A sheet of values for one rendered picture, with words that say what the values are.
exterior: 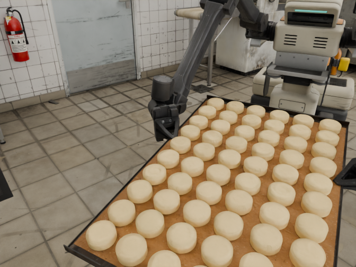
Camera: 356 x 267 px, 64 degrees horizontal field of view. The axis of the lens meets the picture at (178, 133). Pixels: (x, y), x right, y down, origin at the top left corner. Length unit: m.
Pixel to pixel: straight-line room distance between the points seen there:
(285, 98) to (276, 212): 1.03
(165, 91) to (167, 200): 0.38
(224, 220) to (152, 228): 0.12
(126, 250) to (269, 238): 0.23
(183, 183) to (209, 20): 0.57
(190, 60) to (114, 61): 3.15
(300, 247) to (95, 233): 0.33
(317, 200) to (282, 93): 1.00
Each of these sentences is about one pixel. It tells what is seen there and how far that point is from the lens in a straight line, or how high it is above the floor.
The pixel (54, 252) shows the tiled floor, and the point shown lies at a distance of 1.85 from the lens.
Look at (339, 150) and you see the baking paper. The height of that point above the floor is 0.99.
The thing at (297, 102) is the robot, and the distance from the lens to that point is 1.52.
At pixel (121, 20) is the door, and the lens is 4.02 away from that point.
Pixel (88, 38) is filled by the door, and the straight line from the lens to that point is 3.84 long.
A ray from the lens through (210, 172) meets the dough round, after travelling 0.60.
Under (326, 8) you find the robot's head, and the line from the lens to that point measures 1.35.
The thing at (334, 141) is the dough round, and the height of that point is 1.01.
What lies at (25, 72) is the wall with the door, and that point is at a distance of 3.65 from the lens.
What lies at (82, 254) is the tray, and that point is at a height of 0.95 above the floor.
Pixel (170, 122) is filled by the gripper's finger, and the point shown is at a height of 1.00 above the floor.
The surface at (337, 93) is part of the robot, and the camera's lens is 1.77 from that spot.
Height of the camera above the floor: 1.35
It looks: 29 degrees down
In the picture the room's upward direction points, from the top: straight up
